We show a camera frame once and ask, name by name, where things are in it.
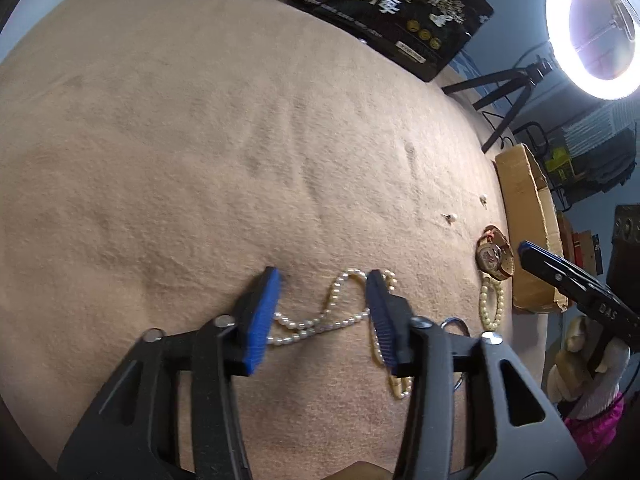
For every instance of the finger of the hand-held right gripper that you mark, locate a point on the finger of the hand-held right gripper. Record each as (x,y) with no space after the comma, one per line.
(540,257)

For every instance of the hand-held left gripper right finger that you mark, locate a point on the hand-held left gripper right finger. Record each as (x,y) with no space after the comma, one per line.
(382,330)

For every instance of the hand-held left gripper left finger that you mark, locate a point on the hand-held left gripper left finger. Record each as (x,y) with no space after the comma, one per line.
(260,320)

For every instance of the cardboard box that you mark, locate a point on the cardboard box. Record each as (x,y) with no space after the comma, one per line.
(525,185)

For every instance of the silver bangle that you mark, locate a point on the silver bangle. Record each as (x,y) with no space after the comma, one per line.
(462,325)

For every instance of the person's right hand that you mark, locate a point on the person's right hand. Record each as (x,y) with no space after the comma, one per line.
(575,340)

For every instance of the person's left hand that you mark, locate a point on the person's left hand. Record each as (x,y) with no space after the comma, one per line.
(370,472)

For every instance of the yellow crate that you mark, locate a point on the yellow crate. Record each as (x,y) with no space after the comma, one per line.
(557,165)

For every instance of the dark hanging clothes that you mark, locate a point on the dark hanging clothes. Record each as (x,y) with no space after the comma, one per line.
(605,165)

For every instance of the striped towel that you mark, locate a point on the striped towel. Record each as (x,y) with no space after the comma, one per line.
(595,127)

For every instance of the black tripod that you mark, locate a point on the black tripod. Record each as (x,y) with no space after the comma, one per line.
(500,80)

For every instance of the blue patterned bed sheet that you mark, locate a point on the blue patterned bed sheet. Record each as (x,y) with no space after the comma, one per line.
(467,67)

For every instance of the black printed bag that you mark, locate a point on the black printed bag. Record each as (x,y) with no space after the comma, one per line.
(360,0)

